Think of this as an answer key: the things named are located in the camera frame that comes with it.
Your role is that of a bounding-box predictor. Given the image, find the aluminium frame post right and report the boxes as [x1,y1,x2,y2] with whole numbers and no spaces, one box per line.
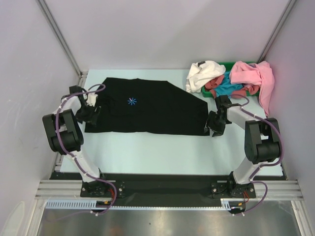
[256,0,298,63]

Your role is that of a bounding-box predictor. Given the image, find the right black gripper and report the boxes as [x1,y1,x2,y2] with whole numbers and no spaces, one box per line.
[204,111,227,137]

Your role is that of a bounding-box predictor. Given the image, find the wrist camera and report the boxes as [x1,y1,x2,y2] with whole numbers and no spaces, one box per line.
[215,95,232,111]
[61,85,99,108]

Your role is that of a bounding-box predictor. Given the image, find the dusty red t shirt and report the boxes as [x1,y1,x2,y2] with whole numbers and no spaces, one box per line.
[203,75,261,99]

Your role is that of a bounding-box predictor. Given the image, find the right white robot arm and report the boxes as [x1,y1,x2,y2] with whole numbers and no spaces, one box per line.
[206,104,284,197]

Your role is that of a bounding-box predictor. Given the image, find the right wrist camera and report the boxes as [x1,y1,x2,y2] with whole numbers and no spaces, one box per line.
[215,95,232,111]

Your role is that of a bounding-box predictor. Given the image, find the aluminium frame post left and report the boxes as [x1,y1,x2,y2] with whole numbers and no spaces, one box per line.
[35,0,82,78]

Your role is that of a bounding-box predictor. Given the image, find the aluminium front rail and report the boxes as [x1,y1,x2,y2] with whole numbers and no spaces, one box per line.
[35,180,304,201]

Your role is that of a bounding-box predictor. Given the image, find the black t shirt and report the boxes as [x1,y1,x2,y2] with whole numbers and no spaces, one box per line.
[85,77,210,136]

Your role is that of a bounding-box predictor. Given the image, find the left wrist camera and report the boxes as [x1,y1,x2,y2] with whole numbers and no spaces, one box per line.
[61,85,99,108]

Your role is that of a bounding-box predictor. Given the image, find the pink t shirt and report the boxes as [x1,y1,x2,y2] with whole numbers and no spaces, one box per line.
[230,61,275,116]

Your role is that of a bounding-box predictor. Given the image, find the white t shirt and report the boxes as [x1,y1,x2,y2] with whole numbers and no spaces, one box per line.
[186,60,226,93]

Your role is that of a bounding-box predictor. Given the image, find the teal t shirt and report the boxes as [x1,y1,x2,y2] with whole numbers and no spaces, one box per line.
[214,73,243,97]

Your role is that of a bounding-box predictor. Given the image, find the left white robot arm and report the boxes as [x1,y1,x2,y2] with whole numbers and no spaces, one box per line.
[42,95,109,197]

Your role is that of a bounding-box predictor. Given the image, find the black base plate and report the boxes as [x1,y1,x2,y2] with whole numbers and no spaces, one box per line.
[50,172,287,207]

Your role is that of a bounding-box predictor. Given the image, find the white slotted cable duct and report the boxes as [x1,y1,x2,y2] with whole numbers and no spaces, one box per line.
[45,200,243,211]

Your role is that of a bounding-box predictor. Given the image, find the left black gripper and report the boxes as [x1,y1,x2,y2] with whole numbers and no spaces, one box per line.
[75,103,101,127]

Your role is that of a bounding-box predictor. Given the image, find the green plastic bin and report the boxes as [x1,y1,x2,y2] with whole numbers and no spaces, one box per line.
[200,62,259,99]

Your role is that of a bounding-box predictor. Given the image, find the aluminium frame post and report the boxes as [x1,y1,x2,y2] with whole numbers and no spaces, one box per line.
[256,0,298,63]
[35,0,82,78]

